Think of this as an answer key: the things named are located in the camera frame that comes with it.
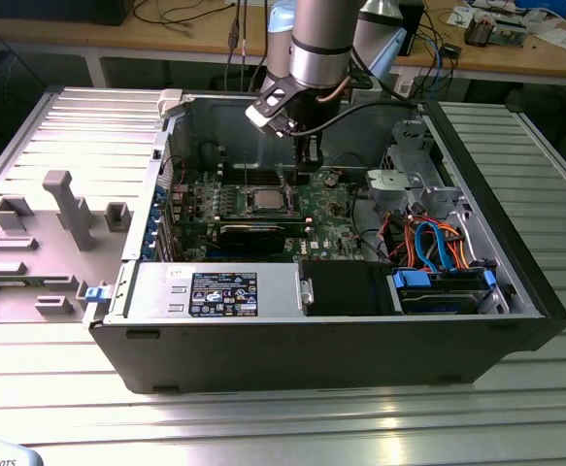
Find green RAM stick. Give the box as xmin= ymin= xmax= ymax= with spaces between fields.
xmin=17 ymin=275 xmax=73 ymax=286

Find CPU socket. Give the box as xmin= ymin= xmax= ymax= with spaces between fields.
xmin=243 ymin=185 xmax=299 ymax=217

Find blue plastic clip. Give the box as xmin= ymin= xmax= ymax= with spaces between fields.
xmin=83 ymin=285 xmax=114 ymax=306

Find copper finned cooler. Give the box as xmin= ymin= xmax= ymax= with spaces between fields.
xmin=464 ymin=12 xmax=496 ymax=49

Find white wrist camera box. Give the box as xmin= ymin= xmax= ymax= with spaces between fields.
xmin=245 ymin=94 xmax=297 ymax=137

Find black USB cable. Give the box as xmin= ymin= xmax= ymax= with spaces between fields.
xmin=226 ymin=0 xmax=240 ymax=93

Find white papers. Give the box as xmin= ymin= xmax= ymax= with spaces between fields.
xmin=534 ymin=26 xmax=566 ymax=50

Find grey USB cable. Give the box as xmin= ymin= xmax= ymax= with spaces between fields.
xmin=240 ymin=0 xmax=250 ymax=93

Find RAM slot white clips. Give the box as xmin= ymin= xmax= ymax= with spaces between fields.
xmin=216 ymin=216 xmax=312 ymax=223
xmin=220 ymin=171 xmax=298 ymax=179
xmin=220 ymin=163 xmax=298 ymax=171

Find black equipment box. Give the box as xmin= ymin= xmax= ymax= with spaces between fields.
xmin=0 ymin=0 xmax=129 ymax=28

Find grey parts rack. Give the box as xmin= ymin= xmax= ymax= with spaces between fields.
xmin=0 ymin=169 xmax=136 ymax=325

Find blue flat wire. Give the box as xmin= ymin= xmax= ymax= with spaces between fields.
xmin=414 ymin=220 xmax=453 ymax=273

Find long wooden desk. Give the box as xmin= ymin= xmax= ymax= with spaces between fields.
xmin=0 ymin=0 xmax=566 ymax=88

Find orange wire bundle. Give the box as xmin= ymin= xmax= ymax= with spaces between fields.
xmin=445 ymin=223 xmax=473 ymax=269

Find silver power supply unit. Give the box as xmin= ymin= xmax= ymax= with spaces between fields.
xmin=133 ymin=261 xmax=308 ymax=322

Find hard disk with blue carrier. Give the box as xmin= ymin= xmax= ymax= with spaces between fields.
xmin=389 ymin=269 xmax=500 ymax=316

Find black camera cable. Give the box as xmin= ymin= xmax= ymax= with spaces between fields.
xmin=291 ymin=99 xmax=420 ymax=136

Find black open PC case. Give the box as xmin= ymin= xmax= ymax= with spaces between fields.
xmin=87 ymin=86 xmax=566 ymax=395

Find blue network cable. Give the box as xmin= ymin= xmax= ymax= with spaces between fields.
xmin=430 ymin=28 xmax=451 ymax=96

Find grey metal component box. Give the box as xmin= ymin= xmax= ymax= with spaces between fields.
xmin=493 ymin=17 xmax=527 ymax=49

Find RAM slot black clips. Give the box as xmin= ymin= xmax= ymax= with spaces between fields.
xmin=220 ymin=175 xmax=298 ymax=183
xmin=220 ymin=167 xmax=298 ymax=175
xmin=216 ymin=213 xmax=312 ymax=219

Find red orange wire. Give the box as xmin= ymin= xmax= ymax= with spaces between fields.
xmin=383 ymin=216 xmax=417 ymax=268

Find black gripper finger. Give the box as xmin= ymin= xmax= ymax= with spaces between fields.
xmin=294 ymin=133 xmax=326 ymax=186

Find silver square CPU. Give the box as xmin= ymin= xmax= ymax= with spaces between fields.
xmin=254 ymin=189 xmax=287 ymax=211

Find green motherboard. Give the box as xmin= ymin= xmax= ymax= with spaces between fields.
xmin=168 ymin=167 xmax=391 ymax=267

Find metal socket cover frame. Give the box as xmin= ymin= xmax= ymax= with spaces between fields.
xmin=282 ymin=169 xmax=313 ymax=209

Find silver metal drive cage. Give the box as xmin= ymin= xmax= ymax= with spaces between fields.
xmin=364 ymin=118 xmax=463 ymax=215

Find copper coloured wrist cable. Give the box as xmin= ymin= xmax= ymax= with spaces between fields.
xmin=315 ymin=72 xmax=352 ymax=104

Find blue cardboard box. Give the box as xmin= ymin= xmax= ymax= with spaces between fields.
xmin=514 ymin=0 xmax=566 ymax=16

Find thin black fan cable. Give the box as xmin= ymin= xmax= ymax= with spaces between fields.
xmin=329 ymin=151 xmax=370 ymax=172

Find black graphics card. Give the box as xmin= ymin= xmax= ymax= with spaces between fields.
xmin=179 ymin=220 xmax=288 ymax=257

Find pale blue teach pendant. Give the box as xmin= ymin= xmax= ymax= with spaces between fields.
xmin=0 ymin=434 xmax=46 ymax=466

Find grey case latch handle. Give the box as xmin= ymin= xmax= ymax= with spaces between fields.
xmin=157 ymin=88 xmax=186 ymax=119

